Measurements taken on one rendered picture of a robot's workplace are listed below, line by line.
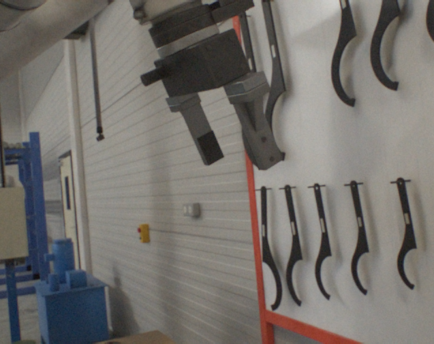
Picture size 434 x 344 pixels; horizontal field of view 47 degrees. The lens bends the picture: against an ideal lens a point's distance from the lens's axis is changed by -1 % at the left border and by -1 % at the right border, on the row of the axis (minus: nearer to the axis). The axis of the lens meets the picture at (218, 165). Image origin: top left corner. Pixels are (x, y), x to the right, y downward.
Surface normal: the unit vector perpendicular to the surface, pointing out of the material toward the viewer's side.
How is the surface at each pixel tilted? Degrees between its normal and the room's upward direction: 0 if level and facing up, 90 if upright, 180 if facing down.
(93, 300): 90
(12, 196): 90
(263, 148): 97
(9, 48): 116
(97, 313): 90
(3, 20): 174
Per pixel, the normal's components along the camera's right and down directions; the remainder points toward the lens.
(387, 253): -0.89, 0.07
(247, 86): 0.47, 0.04
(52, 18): 0.46, 0.36
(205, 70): -0.79, 0.46
